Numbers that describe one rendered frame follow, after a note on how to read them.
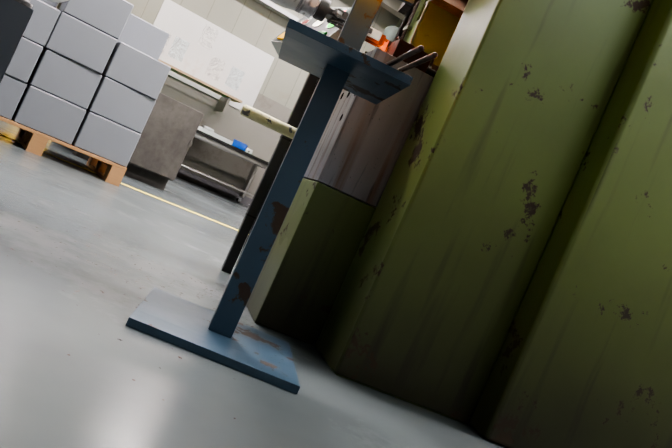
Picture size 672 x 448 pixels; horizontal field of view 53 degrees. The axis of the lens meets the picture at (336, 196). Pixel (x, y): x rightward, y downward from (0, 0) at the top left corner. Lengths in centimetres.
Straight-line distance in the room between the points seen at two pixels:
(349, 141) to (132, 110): 264
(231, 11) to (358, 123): 812
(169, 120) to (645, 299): 434
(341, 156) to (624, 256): 86
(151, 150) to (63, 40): 158
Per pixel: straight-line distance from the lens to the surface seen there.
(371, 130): 210
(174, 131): 577
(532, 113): 201
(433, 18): 264
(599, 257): 204
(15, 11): 241
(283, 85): 1035
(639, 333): 216
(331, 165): 206
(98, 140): 451
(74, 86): 446
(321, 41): 151
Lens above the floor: 39
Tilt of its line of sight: 2 degrees up
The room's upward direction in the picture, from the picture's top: 24 degrees clockwise
